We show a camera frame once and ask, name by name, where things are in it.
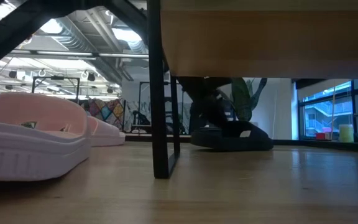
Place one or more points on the silver ventilation duct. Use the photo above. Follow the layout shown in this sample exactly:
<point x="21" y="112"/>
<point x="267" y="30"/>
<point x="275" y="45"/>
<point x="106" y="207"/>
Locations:
<point x="70" y="34"/>

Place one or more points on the black metal rack frame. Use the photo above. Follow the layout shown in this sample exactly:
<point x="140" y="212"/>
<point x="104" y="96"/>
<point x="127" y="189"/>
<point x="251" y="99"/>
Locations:
<point x="56" y="77"/>

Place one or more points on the silver horizontal pipe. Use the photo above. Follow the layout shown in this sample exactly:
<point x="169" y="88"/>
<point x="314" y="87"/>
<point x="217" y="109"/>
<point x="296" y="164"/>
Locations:
<point x="73" y="53"/>

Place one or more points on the yellow green cylinder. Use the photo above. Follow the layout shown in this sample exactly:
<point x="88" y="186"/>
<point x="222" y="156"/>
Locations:
<point x="346" y="133"/>

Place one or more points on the black slide sandal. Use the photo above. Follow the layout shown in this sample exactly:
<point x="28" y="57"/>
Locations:
<point x="228" y="141"/>

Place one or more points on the green plant in white pot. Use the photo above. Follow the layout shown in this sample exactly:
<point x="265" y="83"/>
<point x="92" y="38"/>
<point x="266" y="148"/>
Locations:
<point x="244" y="102"/>

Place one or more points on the wooden shelf with black legs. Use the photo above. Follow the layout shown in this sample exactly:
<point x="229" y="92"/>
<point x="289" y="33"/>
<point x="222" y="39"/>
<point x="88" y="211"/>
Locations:
<point x="259" y="46"/>

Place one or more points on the colourful patchwork quilt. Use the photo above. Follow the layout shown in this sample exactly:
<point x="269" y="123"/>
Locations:
<point x="110" y="110"/>

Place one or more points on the pink slide sandal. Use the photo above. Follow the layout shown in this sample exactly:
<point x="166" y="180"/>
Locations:
<point x="107" y="137"/>
<point x="26" y="149"/>

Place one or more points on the black background robot arm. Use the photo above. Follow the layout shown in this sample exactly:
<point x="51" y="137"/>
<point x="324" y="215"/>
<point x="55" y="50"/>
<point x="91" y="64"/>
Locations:
<point x="140" y="119"/>

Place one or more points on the red box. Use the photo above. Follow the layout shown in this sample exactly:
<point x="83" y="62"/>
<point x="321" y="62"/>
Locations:
<point x="320" y="136"/>

